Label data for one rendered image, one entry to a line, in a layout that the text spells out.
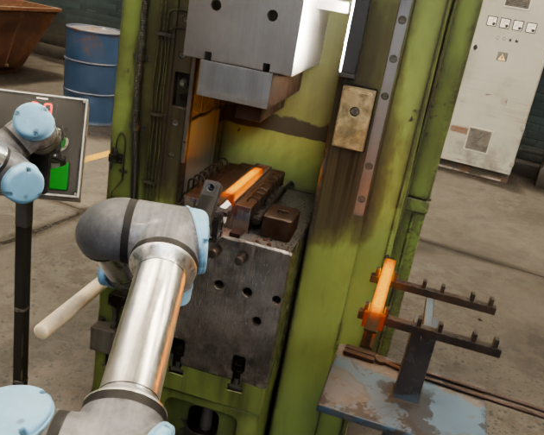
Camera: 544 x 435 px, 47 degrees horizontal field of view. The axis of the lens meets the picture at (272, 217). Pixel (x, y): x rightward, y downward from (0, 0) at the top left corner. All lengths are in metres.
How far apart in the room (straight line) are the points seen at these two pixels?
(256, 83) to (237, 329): 0.70
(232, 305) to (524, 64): 5.43
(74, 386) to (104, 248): 1.57
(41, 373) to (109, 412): 1.87
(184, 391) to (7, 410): 1.19
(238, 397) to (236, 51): 1.01
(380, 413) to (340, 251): 0.53
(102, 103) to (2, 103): 4.53
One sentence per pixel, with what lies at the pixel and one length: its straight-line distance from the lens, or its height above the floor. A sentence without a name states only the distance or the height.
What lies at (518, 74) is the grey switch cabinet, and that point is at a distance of 6.86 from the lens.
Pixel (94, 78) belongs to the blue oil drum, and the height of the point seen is 0.45.
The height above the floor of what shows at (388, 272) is 0.95.
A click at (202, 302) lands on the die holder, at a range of 1.83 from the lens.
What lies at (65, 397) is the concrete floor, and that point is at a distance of 2.58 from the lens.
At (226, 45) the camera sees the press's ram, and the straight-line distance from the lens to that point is 1.68.
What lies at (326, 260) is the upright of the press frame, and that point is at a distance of 1.89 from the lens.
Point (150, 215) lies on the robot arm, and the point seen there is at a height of 1.18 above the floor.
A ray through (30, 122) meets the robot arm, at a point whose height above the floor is 1.25.
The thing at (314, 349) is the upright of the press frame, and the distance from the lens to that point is 2.03.
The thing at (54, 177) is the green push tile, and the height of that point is 1.01.
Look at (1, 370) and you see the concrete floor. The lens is 2.74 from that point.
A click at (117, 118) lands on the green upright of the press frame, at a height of 1.12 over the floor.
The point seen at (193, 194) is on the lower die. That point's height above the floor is 0.98.
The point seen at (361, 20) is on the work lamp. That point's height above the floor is 1.53.
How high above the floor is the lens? 1.58
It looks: 21 degrees down
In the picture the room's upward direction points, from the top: 10 degrees clockwise
